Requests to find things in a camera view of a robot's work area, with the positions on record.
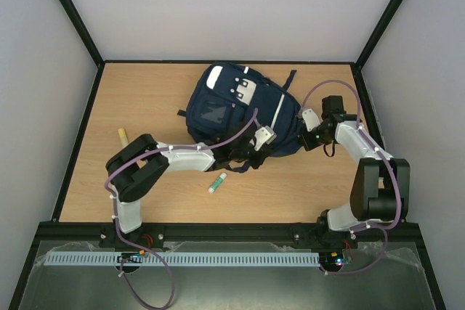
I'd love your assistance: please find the navy blue student backpack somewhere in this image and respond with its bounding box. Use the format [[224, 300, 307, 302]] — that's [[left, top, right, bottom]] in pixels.
[[177, 62, 302, 158]]

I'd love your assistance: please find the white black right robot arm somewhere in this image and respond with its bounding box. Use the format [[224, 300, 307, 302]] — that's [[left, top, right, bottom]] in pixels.
[[299, 95, 410, 246]]

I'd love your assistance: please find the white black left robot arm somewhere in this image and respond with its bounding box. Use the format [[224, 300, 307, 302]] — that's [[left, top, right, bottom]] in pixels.
[[105, 134, 271, 234]]

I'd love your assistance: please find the green white glue stick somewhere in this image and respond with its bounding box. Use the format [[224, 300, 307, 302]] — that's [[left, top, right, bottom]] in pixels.
[[208, 172, 227, 193]]

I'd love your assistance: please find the right controller circuit board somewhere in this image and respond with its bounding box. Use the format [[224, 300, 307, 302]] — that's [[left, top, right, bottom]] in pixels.
[[319, 250, 353, 266]]

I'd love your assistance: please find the controller circuit board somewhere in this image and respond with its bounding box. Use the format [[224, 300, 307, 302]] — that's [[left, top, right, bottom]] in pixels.
[[115, 250, 152, 264], [319, 250, 353, 266]]

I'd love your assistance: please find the yellow glue stick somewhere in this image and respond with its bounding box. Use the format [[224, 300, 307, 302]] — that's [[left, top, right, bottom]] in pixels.
[[118, 128, 129, 147]]

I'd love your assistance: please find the left controller circuit board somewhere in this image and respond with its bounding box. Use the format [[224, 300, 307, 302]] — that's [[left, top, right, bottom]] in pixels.
[[115, 250, 152, 264]]

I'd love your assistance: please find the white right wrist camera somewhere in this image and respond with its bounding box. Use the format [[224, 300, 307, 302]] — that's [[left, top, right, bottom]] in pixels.
[[301, 108, 321, 132]]

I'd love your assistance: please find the light blue slotted cable duct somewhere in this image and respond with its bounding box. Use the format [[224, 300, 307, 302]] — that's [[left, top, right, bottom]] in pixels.
[[44, 251, 320, 267]]

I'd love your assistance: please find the black aluminium frame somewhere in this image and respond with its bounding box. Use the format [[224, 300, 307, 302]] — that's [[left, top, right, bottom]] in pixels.
[[9, 0, 445, 309]]

